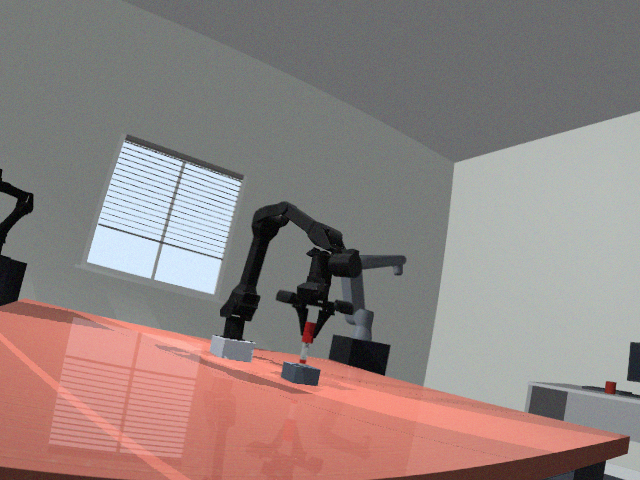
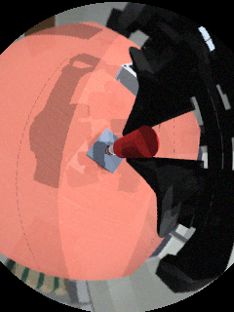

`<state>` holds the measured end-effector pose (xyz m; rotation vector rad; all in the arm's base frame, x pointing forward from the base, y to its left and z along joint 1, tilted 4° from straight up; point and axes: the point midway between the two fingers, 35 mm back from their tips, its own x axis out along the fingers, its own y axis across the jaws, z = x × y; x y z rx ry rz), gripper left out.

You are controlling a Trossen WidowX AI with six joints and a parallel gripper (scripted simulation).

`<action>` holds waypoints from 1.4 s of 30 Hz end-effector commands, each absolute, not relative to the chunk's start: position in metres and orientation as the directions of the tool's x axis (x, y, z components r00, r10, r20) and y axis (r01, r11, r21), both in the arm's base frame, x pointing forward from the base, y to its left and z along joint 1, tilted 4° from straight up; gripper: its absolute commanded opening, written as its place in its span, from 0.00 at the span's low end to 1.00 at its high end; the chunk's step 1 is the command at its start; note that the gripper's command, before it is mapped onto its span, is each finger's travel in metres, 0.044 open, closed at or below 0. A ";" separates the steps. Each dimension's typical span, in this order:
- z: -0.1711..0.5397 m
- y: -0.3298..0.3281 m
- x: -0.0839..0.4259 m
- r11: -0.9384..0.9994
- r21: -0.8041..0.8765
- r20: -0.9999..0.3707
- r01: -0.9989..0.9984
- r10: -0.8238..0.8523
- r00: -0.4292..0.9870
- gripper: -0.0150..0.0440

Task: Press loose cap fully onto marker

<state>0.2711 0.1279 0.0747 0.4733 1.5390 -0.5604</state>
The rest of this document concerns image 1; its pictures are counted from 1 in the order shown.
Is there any white marker with red band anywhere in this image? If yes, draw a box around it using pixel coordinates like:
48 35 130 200
299 343 309 366

